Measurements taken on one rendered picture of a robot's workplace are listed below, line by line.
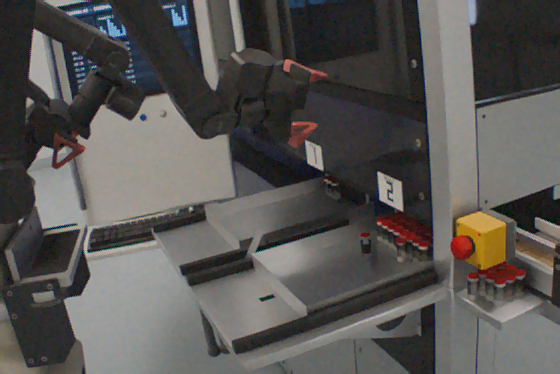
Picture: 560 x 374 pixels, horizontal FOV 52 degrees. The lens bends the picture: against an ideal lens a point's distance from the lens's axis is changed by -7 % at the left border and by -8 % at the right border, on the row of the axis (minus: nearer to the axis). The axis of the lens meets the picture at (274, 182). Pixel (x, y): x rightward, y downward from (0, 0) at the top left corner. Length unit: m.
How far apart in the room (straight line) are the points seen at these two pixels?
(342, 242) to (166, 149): 0.73
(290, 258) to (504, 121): 0.53
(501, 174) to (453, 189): 0.11
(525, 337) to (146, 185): 1.17
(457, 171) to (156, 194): 1.10
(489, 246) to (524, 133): 0.24
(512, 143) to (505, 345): 0.43
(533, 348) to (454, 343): 0.25
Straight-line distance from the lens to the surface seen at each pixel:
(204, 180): 1.90
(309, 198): 1.62
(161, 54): 0.84
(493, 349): 1.28
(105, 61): 1.22
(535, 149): 1.17
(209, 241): 1.45
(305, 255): 1.30
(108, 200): 1.91
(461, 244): 1.00
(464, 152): 1.05
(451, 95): 1.01
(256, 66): 0.93
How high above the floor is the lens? 1.44
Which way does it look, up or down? 18 degrees down
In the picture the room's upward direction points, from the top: 8 degrees counter-clockwise
